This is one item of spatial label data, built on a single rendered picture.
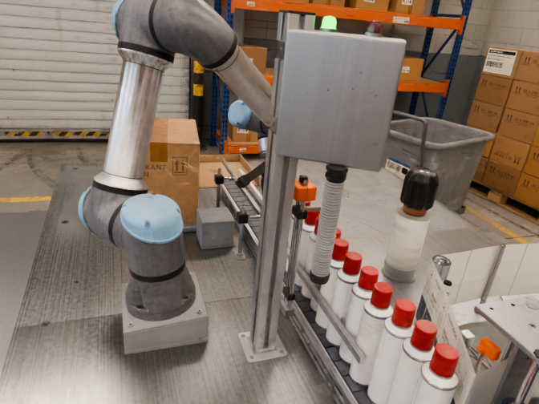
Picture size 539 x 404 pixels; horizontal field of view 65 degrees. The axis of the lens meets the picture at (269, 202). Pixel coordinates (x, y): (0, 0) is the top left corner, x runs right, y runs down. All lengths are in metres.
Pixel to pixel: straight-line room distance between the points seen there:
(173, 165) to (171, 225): 0.49
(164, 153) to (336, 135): 0.74
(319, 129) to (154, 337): 0.55
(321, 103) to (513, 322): 0.40
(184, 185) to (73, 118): 3.87
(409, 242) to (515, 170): 3.40
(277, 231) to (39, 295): 0.63
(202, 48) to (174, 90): 4.21
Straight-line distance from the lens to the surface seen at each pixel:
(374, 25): 0.70
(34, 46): 5.05
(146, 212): 0.86
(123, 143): 0.95
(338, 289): 0.86
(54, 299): 1.15
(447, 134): 3.88
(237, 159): 2.04
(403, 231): 1.12
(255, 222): 1.36
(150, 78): 0.95
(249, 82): 0.97
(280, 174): 0.75
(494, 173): 4.61
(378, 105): 0.65
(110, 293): 1.14
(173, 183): 1.34
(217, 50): 0.88
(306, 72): 0.66
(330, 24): 0.71
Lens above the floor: 1.49
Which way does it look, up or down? 24 degrees down
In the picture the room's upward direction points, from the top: 6 degrees clockwise
